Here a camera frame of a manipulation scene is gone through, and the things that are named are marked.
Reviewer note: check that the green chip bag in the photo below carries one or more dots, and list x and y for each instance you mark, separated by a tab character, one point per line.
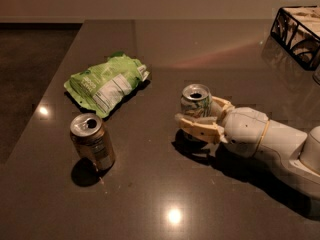
100	88

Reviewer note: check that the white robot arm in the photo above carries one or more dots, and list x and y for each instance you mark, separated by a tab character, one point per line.
290	154

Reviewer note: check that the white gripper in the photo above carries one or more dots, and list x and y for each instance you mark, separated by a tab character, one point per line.
246	130

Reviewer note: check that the black wire napkin holder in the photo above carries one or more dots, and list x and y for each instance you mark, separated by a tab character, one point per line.
297	30

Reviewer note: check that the green white 7up can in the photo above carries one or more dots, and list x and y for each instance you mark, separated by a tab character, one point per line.
196	102

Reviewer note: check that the brown gold soda can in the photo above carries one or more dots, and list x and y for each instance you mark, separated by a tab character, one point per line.
91	140

